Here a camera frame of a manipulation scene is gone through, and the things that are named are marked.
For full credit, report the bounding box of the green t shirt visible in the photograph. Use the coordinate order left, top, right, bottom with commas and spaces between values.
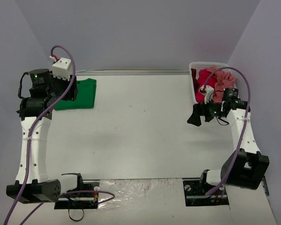
54, 78, 96, 111

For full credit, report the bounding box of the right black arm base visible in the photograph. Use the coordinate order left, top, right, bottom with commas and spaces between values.
183, 178, 229, 207

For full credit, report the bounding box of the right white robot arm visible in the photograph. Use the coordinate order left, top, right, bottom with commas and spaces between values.
187, 86, 269, 194

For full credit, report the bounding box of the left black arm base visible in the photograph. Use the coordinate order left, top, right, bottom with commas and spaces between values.
54, 173, 99, 210

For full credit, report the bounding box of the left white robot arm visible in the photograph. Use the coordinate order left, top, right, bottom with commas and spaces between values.
6, 68, 78, 204

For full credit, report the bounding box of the red t shirt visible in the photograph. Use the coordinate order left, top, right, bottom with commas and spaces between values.
194, 67, 217, 103

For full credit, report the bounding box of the pink t shirt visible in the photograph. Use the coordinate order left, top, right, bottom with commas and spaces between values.
207, 66, 237, 103

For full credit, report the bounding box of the white plastic basket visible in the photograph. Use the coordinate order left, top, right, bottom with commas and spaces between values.
189, 62, 237, 103

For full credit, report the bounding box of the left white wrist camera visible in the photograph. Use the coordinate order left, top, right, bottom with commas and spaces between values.
52, 58, 72, 81

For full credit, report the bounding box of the black loop cable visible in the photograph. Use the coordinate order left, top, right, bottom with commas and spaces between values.
68, 199, 85, 222

